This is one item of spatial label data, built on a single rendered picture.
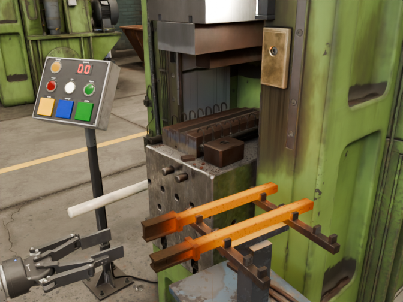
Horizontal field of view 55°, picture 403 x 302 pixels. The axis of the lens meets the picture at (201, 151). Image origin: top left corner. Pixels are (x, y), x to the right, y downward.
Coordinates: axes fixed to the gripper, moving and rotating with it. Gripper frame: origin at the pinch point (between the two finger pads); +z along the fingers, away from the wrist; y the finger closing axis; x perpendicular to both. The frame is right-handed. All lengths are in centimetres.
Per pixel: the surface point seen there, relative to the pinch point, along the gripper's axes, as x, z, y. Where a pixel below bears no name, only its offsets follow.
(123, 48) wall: -70, 369, -889
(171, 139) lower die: 2, 43, -47
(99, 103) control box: 11, 28, -77
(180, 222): 1.0, 18.3, 2.3
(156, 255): 1.5, 7.3, 11.4
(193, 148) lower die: 2, 45, -35
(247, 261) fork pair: 0.1, 22.9, 22.0
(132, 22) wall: -9, 399, -893
